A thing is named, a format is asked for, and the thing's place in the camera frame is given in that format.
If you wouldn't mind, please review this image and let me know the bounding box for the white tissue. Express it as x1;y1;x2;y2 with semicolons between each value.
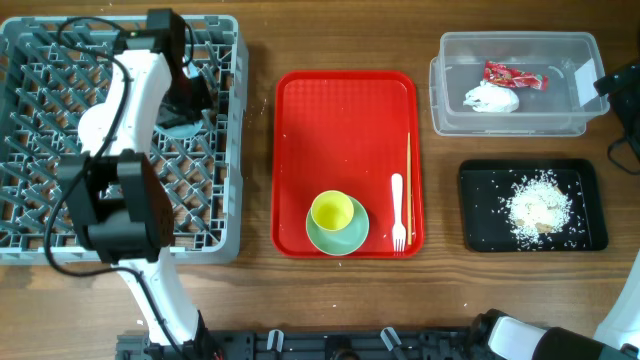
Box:
463;81;520;113

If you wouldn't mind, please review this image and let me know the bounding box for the white plastic fork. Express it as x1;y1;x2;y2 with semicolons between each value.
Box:
391;173;407;253

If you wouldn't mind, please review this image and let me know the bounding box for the pile of rice waste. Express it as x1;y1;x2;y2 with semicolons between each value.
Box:
490;169;587;251

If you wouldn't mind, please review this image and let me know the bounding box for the wooden chopstick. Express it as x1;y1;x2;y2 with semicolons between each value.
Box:
406;132;413;247

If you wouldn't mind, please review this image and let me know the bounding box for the green saucer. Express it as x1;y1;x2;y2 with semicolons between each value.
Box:
306;195;370;256

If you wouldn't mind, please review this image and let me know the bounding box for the red plastic tray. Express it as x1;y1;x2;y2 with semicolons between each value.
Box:
271;70;426;259

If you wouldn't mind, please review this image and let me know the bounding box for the red snack wrapper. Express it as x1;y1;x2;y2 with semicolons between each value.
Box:
483;61;549;91

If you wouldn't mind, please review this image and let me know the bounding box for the white label in bin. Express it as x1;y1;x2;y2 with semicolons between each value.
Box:
574;58;598;106

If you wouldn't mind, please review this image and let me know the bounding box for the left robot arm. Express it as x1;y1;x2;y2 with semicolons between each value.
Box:
50;9;220;359

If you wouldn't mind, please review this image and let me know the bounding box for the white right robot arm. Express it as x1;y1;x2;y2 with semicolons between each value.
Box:
466;62;639;360

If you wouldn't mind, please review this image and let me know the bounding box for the yellow cup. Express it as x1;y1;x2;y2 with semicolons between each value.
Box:
310;190;355;232

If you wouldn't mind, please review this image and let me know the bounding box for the grey dishwasher rack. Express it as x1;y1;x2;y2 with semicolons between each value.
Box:
1;15;249;265

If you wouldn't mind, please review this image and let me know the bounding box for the clear plastic waste bin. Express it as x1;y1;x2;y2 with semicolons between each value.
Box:
429;31;610;137

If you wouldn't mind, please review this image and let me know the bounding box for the black waste tray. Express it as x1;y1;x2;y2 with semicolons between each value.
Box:
459;159;609;252

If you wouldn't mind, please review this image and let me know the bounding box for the light blue plate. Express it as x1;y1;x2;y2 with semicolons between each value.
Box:
154;63;203;139

